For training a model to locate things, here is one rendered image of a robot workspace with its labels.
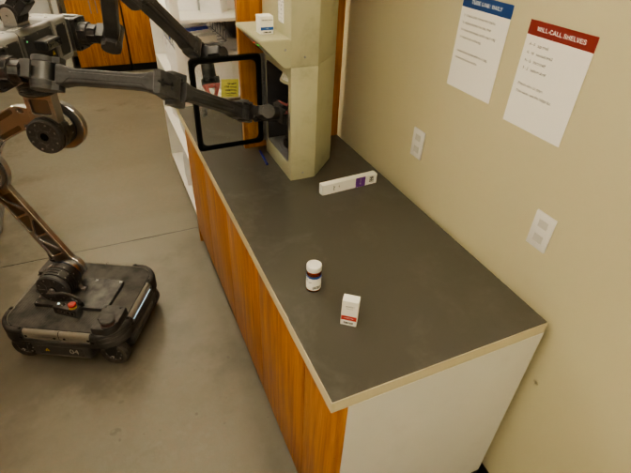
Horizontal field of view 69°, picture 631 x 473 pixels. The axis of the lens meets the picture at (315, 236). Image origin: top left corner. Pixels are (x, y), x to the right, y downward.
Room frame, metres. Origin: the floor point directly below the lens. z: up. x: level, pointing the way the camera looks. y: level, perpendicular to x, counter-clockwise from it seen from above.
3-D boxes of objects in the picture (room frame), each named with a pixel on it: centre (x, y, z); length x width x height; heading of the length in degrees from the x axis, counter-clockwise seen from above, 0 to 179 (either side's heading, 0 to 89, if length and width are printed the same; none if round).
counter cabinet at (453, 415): (1.73, 0.05, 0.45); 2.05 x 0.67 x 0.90; 25
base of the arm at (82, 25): (1.93, 0.94, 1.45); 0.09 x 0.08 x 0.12; 177
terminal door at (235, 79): (1.92, 0.40, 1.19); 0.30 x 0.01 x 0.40; 117
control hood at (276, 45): (1.84, 0.24, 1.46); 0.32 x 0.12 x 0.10; 25
